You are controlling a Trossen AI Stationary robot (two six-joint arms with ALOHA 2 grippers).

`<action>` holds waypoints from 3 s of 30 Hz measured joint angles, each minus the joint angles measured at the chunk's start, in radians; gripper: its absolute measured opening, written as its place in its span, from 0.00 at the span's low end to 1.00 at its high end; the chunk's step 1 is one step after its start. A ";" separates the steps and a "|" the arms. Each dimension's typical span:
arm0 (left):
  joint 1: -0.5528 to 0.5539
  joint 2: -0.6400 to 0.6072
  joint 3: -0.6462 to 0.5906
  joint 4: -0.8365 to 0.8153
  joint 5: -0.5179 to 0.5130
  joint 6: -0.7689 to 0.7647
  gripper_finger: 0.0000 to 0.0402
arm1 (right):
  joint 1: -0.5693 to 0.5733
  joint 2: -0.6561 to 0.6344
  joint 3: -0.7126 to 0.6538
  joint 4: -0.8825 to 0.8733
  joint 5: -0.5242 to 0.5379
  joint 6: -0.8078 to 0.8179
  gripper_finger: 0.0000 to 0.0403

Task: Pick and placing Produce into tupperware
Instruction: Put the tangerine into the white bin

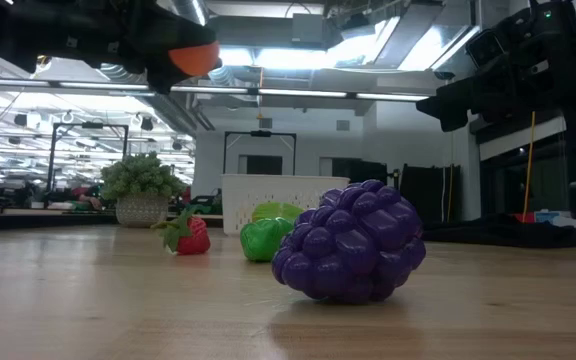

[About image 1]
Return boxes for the blue box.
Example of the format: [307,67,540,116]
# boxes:
[535,210,574,225]

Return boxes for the purple toy grapes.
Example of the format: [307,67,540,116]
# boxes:
[271,178,428,305]

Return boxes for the white plastic basket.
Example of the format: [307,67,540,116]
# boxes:
[220,173,352,237]

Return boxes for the green toy cucumber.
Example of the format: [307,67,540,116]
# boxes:
[239,216,297,263]

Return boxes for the yellow orange toy bell pepper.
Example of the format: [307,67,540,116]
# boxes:
[167,40,222,78]

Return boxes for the person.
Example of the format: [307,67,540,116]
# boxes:
[70,185,105,211]

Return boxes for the black cloth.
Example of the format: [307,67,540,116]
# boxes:
[421,213,576,249]

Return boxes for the black panel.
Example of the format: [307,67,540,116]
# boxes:
[400,163,462,224]

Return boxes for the red toy strawberry with leaves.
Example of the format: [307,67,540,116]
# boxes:
[150,206,213,257]

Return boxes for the silver ventilation duct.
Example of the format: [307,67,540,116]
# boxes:
[170,0,209,29]

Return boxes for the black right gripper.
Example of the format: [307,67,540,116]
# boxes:
[415,0,576,134]

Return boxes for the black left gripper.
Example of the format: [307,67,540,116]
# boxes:
[12,0,224,95]

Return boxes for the light green toy vegetable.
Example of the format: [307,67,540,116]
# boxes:
[251,201,306,225]

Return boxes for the yellow strap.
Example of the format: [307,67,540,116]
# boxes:
[521,110,537,224]

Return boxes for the pale green bushy potted plant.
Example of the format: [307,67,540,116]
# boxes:
[100,151,188,229]

